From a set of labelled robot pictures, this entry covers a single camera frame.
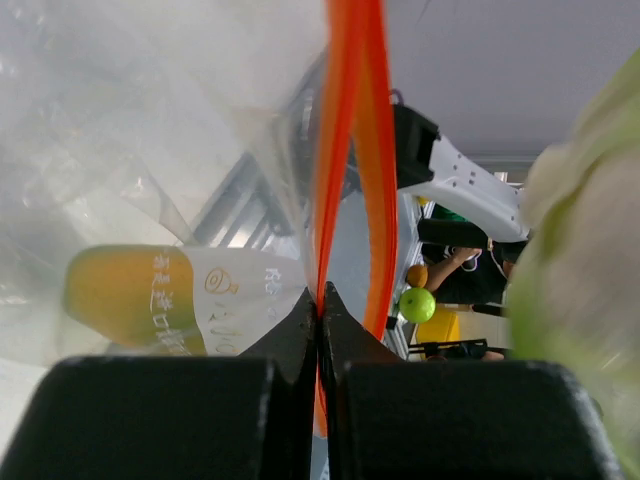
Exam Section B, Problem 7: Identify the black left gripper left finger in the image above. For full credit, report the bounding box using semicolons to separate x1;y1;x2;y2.
1;294;317;479

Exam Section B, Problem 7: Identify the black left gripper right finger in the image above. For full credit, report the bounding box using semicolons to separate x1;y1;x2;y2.
322;285;624;479

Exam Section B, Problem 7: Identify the yellow green mango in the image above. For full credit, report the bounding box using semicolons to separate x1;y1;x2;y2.
63;245;206;356

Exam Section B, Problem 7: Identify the white cauliflower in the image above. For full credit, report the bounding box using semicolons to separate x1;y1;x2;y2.
507;56;639;479

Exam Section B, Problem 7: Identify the clear orange zip bag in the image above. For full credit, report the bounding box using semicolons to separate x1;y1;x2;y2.
1;1;398;438

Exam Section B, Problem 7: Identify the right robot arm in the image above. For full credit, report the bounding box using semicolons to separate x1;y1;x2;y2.
393;104;530;251

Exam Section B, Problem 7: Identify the green ball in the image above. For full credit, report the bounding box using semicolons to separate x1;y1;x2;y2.
398;287;436;324

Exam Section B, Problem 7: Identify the person in black shirt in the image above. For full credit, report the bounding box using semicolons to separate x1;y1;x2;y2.
417;218;528;305

